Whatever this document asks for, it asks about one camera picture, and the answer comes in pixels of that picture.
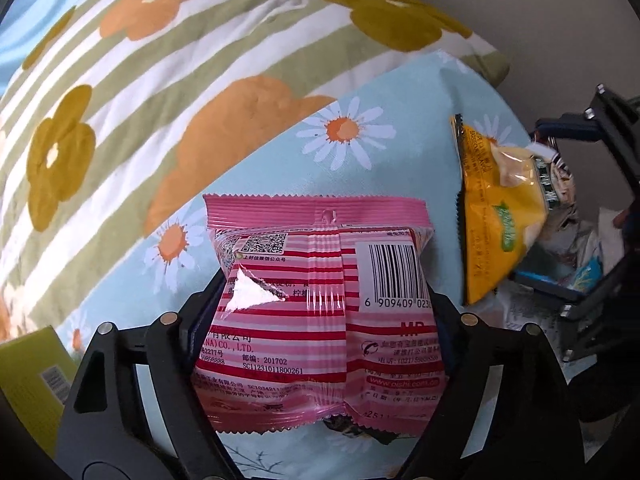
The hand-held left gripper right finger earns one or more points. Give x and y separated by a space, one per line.
457 345

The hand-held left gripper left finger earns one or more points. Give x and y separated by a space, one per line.
187 335

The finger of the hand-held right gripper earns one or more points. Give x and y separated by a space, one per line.
545 282
565 127

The yellow snack packet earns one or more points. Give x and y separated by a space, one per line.
495 210

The pink striped snack packet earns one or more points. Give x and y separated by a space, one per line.
310 310

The yellow bear print storage box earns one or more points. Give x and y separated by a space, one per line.
30 375

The white snack packet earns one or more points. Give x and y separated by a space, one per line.
530 315

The comic print snack packet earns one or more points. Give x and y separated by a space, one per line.
557 180

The daisy print tablecloth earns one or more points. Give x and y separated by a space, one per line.
390 170

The floral striped blanket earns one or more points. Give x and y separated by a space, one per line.
200 60

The light blue hanging cloth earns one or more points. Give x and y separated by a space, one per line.
45 15

